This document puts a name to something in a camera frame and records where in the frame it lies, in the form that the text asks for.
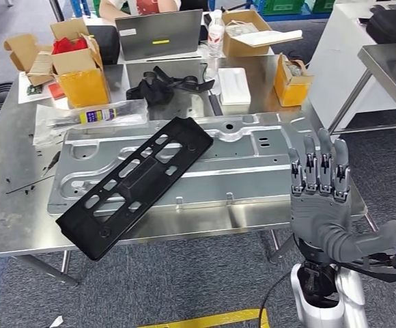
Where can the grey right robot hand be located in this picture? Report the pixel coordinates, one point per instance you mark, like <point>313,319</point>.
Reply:
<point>320,217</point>

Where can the black plastic panel part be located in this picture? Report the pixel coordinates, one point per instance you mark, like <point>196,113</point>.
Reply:
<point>139,181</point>

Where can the stainless steel workbench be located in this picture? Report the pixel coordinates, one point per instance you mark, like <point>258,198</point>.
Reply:
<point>14,212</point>

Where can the stamped metal sheet panel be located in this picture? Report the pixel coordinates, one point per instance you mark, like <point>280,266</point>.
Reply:
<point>239,172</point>

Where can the stainless steel table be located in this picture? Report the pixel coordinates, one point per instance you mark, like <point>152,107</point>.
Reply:
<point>385,68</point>

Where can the white rectangular box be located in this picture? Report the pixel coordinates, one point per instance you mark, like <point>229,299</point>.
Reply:
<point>234,86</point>

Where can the yellow floor tape square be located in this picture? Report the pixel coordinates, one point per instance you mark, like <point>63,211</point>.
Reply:
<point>211,319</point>

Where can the black flat bar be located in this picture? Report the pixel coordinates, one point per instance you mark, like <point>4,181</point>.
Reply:
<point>216,105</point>

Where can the green plastic crate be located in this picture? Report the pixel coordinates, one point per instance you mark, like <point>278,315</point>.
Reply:
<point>283,5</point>
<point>324,4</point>

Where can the black bag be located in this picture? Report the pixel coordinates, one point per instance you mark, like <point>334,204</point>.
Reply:
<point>392,25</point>

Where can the clear plastic water bottle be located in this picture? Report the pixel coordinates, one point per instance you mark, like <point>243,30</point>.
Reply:
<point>216,36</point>

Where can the grey laptop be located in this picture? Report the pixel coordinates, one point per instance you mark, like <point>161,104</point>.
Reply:
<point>160,34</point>

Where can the person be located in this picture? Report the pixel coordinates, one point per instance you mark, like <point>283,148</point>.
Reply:
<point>139,7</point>

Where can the black hard case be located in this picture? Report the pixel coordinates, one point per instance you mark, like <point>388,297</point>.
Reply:
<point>107,43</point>

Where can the open cardboard box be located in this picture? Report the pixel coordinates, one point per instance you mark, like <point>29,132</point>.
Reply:
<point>23,56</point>
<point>78,63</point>

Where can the small black screwdriver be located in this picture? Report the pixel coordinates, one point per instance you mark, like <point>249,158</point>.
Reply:
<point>53,163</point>

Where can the white paper scrap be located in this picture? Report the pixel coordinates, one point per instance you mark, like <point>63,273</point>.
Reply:
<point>56,322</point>

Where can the red card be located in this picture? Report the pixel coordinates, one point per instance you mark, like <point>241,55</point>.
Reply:
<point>56,90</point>

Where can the red cloth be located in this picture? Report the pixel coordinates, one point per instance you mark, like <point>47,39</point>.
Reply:
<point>68,45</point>

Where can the small green circuit board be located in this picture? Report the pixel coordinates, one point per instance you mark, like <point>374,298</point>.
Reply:
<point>34,89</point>

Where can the white paper sheet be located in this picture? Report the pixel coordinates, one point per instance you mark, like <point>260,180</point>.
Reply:
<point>26,95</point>

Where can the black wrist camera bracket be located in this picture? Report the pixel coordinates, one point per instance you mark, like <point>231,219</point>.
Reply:
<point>378,267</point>

